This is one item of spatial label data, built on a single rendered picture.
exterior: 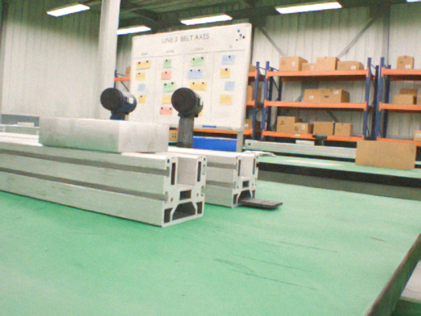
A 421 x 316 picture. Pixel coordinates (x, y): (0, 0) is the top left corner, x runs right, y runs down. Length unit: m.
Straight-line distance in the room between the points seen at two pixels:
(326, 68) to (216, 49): 6.84
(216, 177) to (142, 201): 0.19
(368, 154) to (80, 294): 2.28
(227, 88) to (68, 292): 3.58
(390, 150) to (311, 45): 9.65
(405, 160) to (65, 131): 2.07
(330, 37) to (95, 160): 11.42
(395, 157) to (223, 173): 1.86
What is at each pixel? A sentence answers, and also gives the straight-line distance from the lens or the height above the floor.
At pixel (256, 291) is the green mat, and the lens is 0.31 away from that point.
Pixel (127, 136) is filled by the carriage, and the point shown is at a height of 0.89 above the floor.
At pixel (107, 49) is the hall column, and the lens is 9.37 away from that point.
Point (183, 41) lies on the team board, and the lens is 4.24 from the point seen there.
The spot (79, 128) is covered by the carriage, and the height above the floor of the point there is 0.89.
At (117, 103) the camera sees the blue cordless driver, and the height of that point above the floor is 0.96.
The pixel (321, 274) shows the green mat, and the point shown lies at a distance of 0.37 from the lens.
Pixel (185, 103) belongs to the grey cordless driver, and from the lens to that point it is 0.90.
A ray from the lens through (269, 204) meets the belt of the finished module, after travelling 0.66.
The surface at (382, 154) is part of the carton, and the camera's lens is 2.46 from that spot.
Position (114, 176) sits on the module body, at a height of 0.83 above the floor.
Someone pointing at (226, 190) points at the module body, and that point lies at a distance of 0.65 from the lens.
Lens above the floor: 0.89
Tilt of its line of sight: 3 degrees down
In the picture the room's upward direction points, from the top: 4 degrees clockwise
